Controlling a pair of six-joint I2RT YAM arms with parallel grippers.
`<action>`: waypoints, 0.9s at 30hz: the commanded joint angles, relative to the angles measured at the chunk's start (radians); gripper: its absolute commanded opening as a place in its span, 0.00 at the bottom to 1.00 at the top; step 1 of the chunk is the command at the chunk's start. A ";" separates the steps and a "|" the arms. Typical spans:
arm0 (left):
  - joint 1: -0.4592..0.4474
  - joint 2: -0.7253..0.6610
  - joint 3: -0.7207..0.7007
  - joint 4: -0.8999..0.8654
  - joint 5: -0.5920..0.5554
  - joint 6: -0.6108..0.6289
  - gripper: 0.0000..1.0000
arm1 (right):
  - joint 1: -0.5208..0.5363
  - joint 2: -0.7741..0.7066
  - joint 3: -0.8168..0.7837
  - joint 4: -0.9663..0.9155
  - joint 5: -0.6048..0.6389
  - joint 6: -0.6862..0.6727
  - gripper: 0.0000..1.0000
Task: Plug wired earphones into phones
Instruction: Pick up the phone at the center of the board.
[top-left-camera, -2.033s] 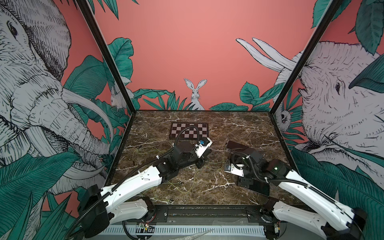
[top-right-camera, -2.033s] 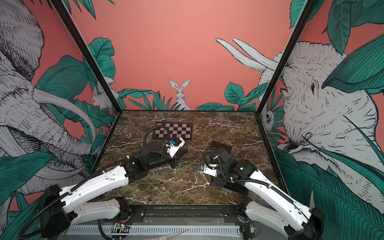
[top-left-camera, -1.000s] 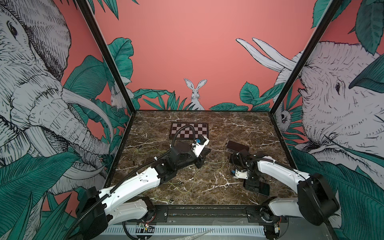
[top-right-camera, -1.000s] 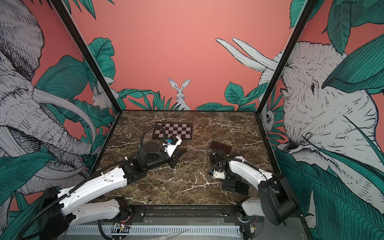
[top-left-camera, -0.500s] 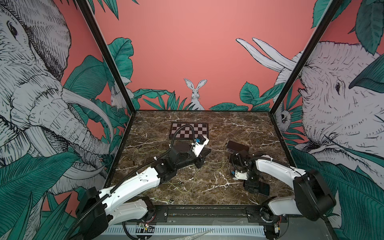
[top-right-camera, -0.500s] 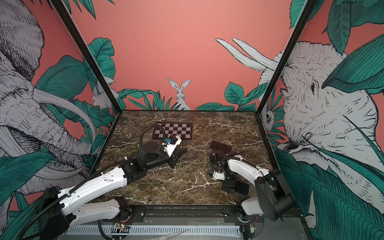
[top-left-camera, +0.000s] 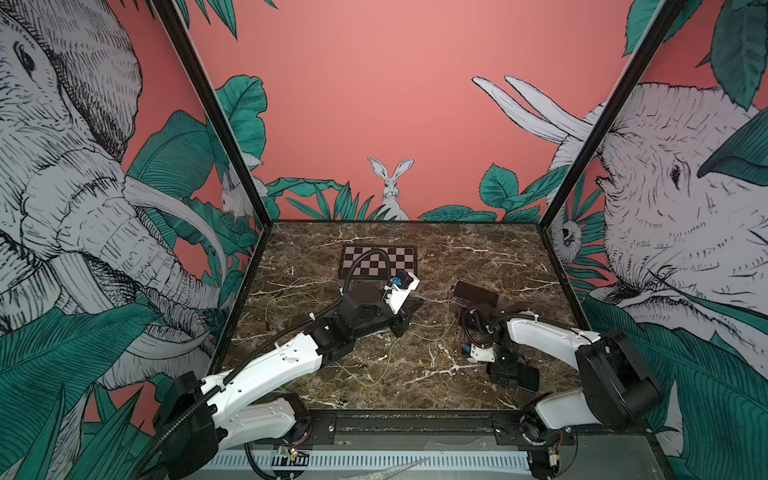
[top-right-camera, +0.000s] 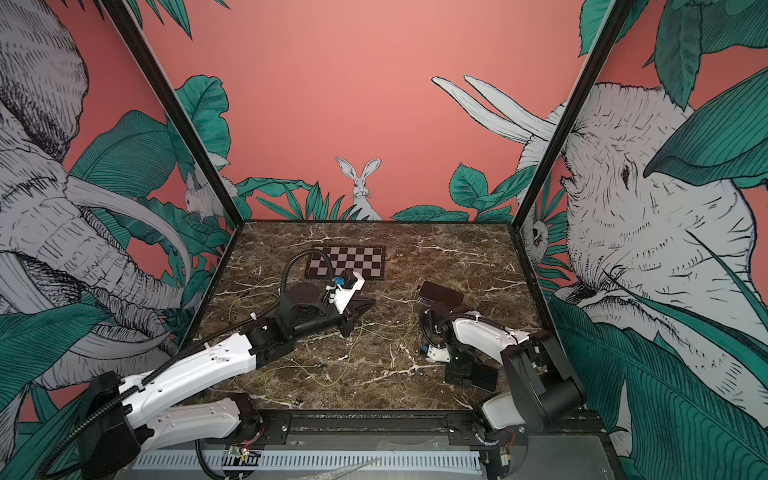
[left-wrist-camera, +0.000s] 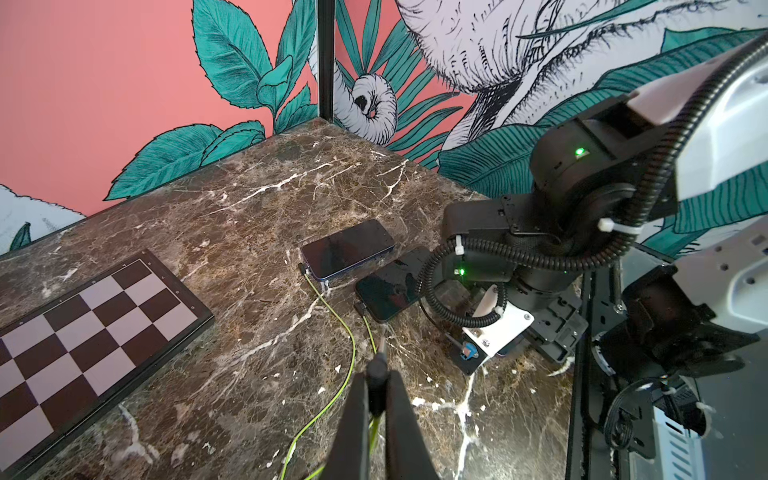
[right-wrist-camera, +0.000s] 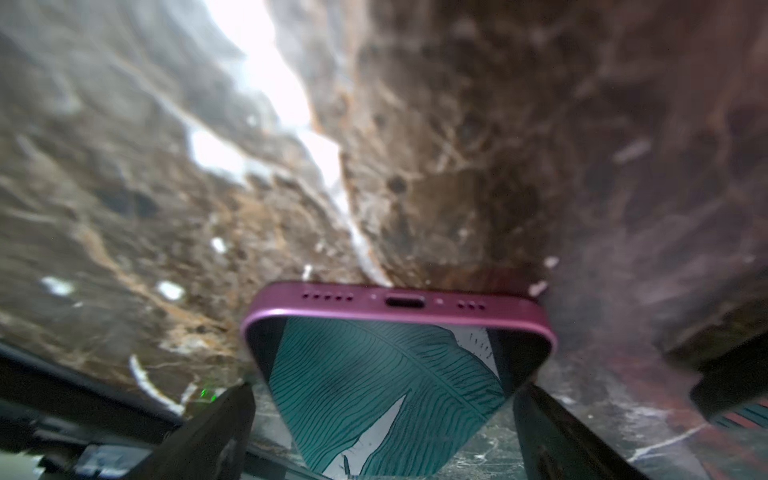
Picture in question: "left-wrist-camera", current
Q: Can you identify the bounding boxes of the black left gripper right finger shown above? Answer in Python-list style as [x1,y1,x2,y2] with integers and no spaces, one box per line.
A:
[385,370,439,480]

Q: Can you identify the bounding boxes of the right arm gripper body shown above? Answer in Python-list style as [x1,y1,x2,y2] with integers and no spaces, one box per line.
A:
[509,285,588,363]

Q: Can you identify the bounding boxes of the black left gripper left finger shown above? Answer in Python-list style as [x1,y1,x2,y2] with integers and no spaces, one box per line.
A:
[320,373,370,480]

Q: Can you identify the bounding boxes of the black smartphone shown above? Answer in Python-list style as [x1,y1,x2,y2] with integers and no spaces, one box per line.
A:
[355,246,430,323]

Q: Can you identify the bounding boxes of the blue smartphone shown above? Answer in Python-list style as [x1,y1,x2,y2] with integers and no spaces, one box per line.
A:
[300,219,395,281]

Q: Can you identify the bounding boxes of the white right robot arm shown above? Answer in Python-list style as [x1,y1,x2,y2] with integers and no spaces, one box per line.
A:
[417,36,767,479]

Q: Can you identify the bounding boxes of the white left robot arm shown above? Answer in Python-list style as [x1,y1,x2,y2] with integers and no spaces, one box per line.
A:
[356,224,767,479]

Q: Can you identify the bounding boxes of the dark chessboard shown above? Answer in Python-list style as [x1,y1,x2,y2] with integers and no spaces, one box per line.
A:
[1,250,214,479]

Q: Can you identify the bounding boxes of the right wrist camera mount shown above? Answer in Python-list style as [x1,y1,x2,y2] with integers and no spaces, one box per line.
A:
[448,286,535,376]

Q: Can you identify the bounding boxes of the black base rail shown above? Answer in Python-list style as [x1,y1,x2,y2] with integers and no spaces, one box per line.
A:
[565,266,626,479]

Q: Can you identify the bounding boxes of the white slotted cable duct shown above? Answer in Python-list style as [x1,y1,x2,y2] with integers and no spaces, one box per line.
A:
[653,408,693,480]

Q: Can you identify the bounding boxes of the black corner frame post right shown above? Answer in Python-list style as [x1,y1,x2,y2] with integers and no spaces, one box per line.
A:
[317,0,335,123]

